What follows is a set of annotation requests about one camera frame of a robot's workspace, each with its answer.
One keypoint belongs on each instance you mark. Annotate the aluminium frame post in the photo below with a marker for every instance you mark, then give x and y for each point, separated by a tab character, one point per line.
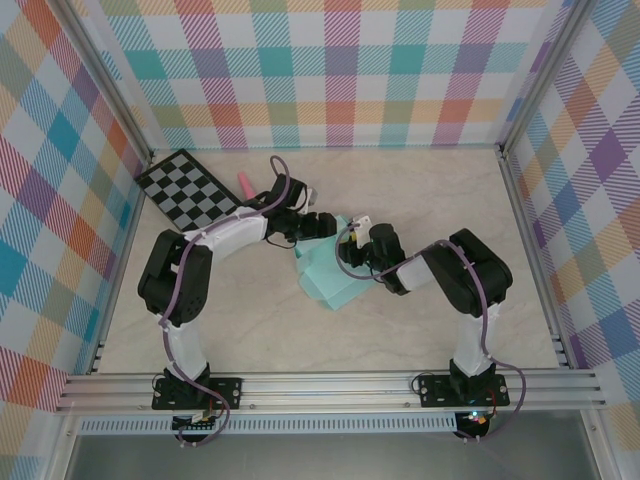
542	75
107	85

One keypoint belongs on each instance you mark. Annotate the right aluminium frame post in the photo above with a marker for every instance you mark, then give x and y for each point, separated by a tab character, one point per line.
542	75

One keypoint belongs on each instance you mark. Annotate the long aluminium mounting rail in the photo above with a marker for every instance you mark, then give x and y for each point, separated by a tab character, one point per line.
325	392

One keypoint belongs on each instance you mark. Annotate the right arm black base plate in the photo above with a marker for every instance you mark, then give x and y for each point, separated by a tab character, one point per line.
432	390

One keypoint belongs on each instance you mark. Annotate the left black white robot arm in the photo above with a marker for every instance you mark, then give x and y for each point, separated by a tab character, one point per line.
175	280

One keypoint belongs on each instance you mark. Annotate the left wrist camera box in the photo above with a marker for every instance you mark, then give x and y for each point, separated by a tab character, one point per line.
311	196

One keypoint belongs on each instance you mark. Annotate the right aluminium floor rail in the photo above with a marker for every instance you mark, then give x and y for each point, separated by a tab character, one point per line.
526	225

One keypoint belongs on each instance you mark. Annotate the pink toy microphone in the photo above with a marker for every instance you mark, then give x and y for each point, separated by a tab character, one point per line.
245	185

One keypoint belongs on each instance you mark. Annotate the left aluminium frame post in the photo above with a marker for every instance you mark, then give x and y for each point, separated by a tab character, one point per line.
107	85

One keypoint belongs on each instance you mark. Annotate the black grey checkerboard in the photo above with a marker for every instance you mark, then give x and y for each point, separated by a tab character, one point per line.
185	185

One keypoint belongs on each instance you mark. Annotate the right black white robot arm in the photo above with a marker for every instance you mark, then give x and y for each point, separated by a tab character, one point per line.
475	270

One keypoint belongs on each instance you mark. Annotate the aluminium floor rail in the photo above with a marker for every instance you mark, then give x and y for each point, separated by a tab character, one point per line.
526	225
131	225

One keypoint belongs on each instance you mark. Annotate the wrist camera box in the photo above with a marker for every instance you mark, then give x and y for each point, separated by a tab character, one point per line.
361	222
311	196

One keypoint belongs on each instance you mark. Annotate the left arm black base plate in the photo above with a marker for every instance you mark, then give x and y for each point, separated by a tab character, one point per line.
230	392

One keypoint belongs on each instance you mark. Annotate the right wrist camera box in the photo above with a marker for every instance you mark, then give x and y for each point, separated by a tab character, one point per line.
361	222

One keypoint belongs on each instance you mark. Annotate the left aluminium floor rail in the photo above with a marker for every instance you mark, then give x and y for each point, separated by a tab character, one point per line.
131	225

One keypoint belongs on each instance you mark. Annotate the light teal paper box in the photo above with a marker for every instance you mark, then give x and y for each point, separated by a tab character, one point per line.
330	280

